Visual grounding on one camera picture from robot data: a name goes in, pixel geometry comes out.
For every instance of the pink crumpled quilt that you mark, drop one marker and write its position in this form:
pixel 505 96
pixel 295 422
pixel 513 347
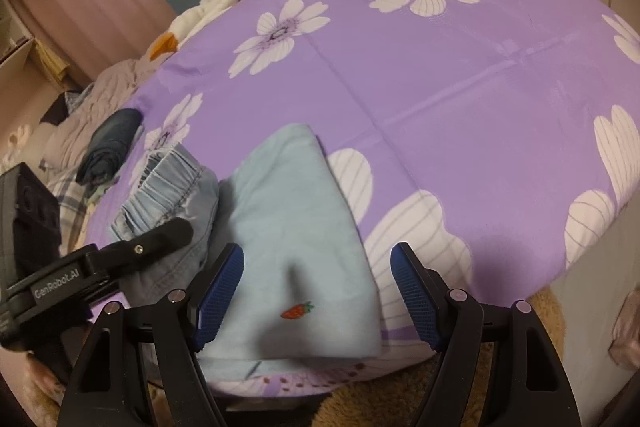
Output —
pixel 112 89

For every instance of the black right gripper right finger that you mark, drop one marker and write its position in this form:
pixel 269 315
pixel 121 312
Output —
pixel 527 385

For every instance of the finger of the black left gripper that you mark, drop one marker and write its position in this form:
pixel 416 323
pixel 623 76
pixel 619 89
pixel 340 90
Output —
pixel 145 244

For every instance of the folded dark denim jeans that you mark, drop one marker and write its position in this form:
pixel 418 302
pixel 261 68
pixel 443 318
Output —
pixel 108 148

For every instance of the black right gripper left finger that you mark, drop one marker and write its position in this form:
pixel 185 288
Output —
pixel 110 381

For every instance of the purple floral bedsheet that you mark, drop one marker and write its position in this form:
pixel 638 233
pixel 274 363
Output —
pixel 498 138

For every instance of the light blue denim pants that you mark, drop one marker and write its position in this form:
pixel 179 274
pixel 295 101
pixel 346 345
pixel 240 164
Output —
pixel 306 298

